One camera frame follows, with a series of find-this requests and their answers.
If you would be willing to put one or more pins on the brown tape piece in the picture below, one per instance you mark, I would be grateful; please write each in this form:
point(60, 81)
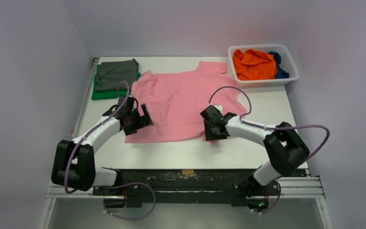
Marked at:
point(188, 172)

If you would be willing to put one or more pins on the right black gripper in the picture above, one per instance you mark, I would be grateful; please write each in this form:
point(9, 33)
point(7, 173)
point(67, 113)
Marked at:
point(210, 127)

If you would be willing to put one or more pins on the aluminium frame rail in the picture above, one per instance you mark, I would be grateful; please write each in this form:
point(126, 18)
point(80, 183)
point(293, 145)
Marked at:
point(302, 204)

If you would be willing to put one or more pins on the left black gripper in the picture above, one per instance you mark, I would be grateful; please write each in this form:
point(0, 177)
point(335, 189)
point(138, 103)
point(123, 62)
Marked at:
point(140, 123)

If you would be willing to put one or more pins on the folded green t shirt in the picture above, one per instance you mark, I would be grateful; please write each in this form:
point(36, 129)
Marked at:
point(109, 94)

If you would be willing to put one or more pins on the pink t shirt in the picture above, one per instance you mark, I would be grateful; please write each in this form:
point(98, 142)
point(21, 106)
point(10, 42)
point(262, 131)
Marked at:
point(175, 101)

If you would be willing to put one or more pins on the folded grey t shirt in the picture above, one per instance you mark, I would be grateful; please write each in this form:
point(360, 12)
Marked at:
point(110, 74)

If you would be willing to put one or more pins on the blue t shirt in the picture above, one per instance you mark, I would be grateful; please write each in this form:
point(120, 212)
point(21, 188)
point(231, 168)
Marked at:
point(281, 74)

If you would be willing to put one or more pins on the white plastic basket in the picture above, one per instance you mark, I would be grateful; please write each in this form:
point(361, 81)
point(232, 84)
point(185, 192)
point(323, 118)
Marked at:
point(287, 65)

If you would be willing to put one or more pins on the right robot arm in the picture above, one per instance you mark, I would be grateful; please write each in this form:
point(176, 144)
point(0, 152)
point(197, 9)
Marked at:
point(285, 148)

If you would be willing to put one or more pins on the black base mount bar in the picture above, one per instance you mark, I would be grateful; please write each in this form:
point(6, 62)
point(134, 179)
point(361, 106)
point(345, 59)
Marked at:
point(206, 186)

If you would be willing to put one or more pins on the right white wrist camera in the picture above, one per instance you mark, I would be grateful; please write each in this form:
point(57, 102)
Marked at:
point(218, 107)

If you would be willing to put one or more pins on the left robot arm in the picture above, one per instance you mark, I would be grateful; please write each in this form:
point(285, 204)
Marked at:
point(74, 165)

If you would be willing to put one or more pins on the orange t shirt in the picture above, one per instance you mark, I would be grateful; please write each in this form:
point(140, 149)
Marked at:
point(254, 65)

